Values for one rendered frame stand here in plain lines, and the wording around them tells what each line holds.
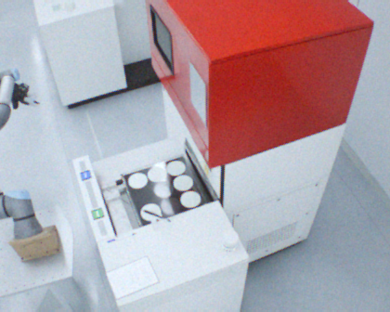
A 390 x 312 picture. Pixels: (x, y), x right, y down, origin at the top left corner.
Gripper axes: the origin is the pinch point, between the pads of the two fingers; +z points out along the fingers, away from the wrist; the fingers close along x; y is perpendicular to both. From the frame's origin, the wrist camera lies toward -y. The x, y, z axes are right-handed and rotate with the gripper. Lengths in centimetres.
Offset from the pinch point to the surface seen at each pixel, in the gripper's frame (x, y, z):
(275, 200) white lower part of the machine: -31, 35, 141
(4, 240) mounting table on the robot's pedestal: -69, -40, 18
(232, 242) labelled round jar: -81, 38, 111
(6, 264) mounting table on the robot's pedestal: -82, -40, 25
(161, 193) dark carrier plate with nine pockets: -41, 14, 82
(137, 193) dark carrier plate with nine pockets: -42, 8, 72
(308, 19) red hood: -44, 127, 91
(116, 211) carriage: -52, -1, 66
